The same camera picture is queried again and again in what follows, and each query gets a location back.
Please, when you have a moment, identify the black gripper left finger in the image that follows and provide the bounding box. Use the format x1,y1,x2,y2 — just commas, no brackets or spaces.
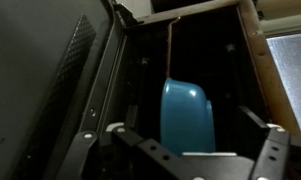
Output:
54,104,204,180

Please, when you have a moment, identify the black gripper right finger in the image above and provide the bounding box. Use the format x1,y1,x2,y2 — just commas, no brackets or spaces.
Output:
238,105,293,180

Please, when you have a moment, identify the blue bowl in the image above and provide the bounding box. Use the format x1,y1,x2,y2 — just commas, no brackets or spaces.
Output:
160,77,217,157

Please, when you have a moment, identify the silver toaster oven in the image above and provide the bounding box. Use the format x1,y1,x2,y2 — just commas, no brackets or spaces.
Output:
0,0,301,180

